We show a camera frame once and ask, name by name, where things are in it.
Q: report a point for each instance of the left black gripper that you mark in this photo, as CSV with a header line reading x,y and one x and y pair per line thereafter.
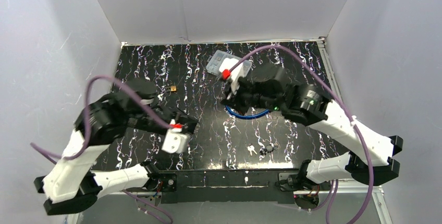
x,y
180,121

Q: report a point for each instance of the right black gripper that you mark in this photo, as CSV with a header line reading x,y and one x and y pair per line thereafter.
x,y
238,96

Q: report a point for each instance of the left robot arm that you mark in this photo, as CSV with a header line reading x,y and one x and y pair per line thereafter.
x,y
71,187

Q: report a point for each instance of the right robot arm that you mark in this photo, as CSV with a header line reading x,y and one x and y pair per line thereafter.
x,y
369,157

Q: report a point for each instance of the clear plastic parts box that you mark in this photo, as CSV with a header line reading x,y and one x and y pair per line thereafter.
x,y
217,59

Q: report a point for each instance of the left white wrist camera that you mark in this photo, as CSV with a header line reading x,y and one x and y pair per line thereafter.
x,y
175,142

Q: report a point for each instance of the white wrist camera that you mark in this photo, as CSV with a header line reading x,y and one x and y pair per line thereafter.
x,y
175,142
231,70

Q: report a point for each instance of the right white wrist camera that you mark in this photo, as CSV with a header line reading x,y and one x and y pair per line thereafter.
x,y
231,70

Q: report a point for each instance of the blue cable lock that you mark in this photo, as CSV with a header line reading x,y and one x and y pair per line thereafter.
x,y
246,117

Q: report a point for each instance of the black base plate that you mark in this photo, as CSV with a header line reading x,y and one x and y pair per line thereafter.
x,y
239,185

